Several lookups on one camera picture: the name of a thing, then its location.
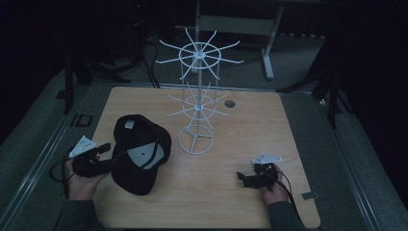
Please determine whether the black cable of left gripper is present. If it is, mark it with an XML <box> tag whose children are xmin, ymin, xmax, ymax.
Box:
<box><xmin>48</xmin><ymin>147</ymin><xmax>75</xmax><ymax>199</ymax></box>

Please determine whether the person's right hand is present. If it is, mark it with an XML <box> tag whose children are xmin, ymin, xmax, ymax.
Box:
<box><xmin>260</xmin><ymin>163</ymin><xmax>291</xmax><ymax>206</ymax></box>

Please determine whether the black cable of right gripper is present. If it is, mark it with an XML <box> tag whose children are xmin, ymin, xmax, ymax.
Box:
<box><xmin>272</xmin><ymin>165</ymin><xmax>297</xmax><ymax>208</ymax></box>

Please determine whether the grey tape strip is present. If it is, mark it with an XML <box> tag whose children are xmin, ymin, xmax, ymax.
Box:
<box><xmin>301</xmin><ymin>191</ymin><xmax>321</xmax><ymax>201</ymax></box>

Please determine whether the black tripod stand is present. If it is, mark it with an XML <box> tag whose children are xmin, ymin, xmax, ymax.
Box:
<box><xmin>276</xmin><ymin>38</ymin><xmax>355</xmax><ymax>130</ymax></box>
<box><xmin>62</xmin><ymin>18</ymin><xmax>133</xmax><ymax>116</ymax></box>

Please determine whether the white wire display rack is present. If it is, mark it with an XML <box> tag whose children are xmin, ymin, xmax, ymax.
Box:
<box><xmin>155</xmin><ymin>27</ymin><xmax>244</xmax><ymax>156</ymax></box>

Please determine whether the person's left hand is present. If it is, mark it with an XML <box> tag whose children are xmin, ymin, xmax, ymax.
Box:
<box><xmin>64</xmin><ymin>155</ymin><xmax>108</xmax><ymax>201</ymax></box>

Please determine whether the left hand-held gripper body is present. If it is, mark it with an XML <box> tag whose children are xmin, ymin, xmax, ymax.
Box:
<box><xmin>68</xmin><ymin>135</ymin><xmax>114</xmax><ymax>179</ymax></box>

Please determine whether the black floor bracket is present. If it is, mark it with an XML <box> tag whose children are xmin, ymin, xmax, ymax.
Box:
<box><xmin>69</xmin><ymin>114</ymin><xmax>94</xmax><ymax>128</ymax></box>

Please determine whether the bundle of black floor cables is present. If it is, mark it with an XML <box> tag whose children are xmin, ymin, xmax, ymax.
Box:
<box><xmin>92</xmin><ymin>18</ymin><xmax>162</xmax><ymax>89</ymax></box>

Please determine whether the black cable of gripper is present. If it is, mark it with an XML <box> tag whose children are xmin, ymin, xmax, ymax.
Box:
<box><xmin>48</xmin><ymin>147</ymin><xmax>75</xmax><ymax>199</ymax></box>
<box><xmin>272</xmin><ymin>165</ymin><xmax>297</xmax><ymax>208</ymax></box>

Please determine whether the black baseball cap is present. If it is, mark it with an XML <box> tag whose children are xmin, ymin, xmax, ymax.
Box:
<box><xmin>110</xmin><ymin>114</ymin><xmax>172</xmax><ymax>196</ymax></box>

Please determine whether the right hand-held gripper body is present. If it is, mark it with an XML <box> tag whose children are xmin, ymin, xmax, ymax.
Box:
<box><xmin>242</xmin><ymin>151</ymin><xmax>284</xmax><ymax>190</ymax></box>

